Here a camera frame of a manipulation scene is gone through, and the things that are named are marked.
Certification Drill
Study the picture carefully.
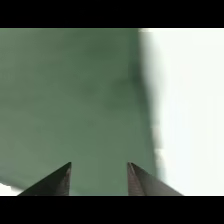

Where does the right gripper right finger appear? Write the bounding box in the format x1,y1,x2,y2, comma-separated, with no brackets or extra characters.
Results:
126,161,184,197

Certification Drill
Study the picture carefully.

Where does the green garment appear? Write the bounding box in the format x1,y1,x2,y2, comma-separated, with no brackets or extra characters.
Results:
0,28,167,197

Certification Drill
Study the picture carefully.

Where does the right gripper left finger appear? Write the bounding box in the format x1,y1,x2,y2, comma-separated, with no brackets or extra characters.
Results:
18,161,73,197

